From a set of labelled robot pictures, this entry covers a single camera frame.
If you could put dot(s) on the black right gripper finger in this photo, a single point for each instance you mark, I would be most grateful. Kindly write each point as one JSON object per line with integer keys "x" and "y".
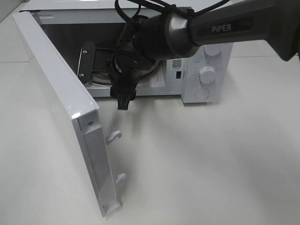
{"x": 123, "y": 95}

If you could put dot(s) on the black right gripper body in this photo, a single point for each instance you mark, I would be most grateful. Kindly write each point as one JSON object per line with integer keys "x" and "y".
{"x": 124, "y": 65}

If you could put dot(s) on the white microwave door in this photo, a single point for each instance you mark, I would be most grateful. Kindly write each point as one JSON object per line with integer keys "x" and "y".
{"x": 74, "y": 111}

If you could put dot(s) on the round white door button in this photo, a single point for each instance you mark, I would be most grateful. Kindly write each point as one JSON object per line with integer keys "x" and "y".
{"x": 202, "y": 93}

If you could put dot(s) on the white microwave knob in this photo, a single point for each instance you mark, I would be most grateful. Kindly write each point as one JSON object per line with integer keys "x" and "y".
{"x": 212, "y": 50}
{"x": 207, "y": 75}

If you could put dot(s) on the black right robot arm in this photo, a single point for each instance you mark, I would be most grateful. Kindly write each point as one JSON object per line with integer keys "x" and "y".
{"x": 176, "y": 34}

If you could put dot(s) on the glass microwave turntable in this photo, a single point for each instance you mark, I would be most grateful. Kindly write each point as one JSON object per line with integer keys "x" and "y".
{"x": 99, "y": 79}

